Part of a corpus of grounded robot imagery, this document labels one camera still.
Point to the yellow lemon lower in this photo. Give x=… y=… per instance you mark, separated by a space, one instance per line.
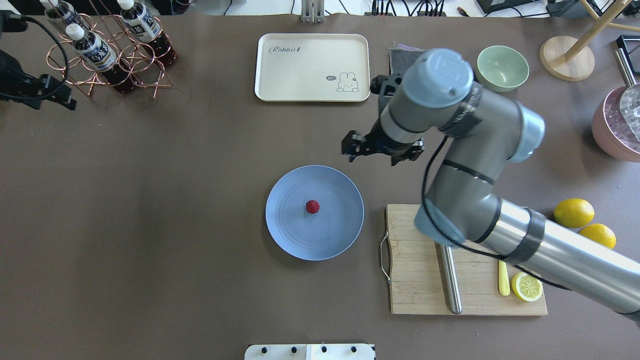
x=599 y=233

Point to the wooden cup stand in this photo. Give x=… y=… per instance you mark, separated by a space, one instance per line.
x=571 y=59

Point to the wooden cutting board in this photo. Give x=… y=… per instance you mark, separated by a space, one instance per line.
x=416 y=281

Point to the cream rabbit tray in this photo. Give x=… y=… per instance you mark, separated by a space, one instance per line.
x=312 y=67

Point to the grey folded cloth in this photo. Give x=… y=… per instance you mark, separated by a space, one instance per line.
x=402 y=57

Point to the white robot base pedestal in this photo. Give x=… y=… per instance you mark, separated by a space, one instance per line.
x=312 y=351

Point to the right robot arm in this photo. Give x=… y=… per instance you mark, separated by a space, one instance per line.
x=487 y=131

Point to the tea bottle back left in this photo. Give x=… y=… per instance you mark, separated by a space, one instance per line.
x=61 y=14

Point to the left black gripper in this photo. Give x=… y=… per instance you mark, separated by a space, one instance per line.
x=11 y=78

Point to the pink ice bucket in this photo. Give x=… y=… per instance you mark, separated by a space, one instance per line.
x=610 y=130

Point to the red strawberry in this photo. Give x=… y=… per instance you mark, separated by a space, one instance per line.
x=312 y=206

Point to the yellow lemon upper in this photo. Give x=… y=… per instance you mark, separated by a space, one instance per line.
x=573 y=213

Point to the tea bottle front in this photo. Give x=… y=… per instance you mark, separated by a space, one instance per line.
x=102 y=58

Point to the yellow plastic knife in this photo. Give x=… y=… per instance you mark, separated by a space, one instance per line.
x=503 y=280

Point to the tea bottle back right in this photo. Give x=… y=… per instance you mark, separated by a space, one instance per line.
x=145 y=29

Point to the steel muddler black tip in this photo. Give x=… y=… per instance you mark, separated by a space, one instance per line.
x=449 y=279

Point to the copper wire bottle rack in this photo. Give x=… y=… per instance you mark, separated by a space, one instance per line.
x=147 y=73

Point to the yellow lemon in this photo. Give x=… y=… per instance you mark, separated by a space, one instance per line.
x=599 y=233
x=573 y=213

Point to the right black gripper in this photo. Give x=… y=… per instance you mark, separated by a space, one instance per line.
x=386 y=145

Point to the tea bottle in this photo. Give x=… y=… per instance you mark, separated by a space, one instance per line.
x=102 y=58
x=145 y=29
x=61 y=14

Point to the blue round plate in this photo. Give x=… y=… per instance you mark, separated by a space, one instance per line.
x=321 y=236

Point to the light green bowl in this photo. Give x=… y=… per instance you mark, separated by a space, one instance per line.
x=501 y=69

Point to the steel ice scoop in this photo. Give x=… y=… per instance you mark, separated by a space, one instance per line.
x=629 y=102

